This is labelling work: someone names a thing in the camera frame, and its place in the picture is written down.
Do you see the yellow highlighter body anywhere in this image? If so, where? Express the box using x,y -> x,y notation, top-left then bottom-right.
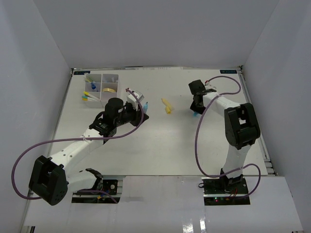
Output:
161,98 -> 172,110

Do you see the white marker orange cap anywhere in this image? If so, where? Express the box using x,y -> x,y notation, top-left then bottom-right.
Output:
82,96 -> 98,101

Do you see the white right organizer box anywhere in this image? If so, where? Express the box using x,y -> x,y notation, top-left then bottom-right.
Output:
100,74 -> 119,108

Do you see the aluminium table edge rail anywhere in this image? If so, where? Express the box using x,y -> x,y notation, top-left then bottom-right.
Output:
238,65 -> 278,176

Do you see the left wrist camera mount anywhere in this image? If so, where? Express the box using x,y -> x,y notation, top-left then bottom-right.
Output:
126,88 -> 144,110

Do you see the yellow highlighter cap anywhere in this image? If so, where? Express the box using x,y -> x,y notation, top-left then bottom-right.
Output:
165,106 -> 171,114

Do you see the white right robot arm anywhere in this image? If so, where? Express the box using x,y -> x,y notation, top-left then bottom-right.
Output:
189,80 -> 260,194

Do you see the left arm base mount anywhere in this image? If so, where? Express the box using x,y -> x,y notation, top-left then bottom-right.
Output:
67,168 -> 119,204

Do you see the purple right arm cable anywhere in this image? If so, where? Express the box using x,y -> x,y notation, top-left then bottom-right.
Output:
195,75 -> 262,196

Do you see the white marker yellow cap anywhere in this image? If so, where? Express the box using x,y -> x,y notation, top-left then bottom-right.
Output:
83,91 -> 99,100

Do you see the white left organizer box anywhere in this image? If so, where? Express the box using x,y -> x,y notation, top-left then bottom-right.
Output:
82,72 -> 102,108

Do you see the yellow masking tape roll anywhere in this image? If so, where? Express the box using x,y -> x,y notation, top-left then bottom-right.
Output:
102,88 -> 117,93

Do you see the white organizer box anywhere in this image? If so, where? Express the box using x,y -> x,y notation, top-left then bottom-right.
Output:
82,72 -> 102,108
100,74 -> 119,108

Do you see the white front cover panel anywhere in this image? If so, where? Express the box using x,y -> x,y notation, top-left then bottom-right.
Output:
24,176 -> 303,233

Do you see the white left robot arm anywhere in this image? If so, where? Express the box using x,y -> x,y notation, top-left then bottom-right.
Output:
29,98 -> 149,206

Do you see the thin yellow highlighter pen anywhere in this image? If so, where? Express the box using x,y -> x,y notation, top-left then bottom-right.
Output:
84,73 -> 94,83

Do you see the black left table logo label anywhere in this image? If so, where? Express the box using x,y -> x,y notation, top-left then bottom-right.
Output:
73,71 -> 90,75

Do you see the blue cap spray bottle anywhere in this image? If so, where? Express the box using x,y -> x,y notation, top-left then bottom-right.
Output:
90,82 -> 98,92

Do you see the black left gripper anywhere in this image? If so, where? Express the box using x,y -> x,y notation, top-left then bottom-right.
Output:
115,101 -> 149,128

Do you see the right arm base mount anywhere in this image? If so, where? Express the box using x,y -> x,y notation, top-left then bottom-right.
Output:
198,178 -> 251,206

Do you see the black table logo label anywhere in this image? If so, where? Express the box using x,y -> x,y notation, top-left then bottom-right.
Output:
220,69 -> 237,74
73,71 -> 90,75

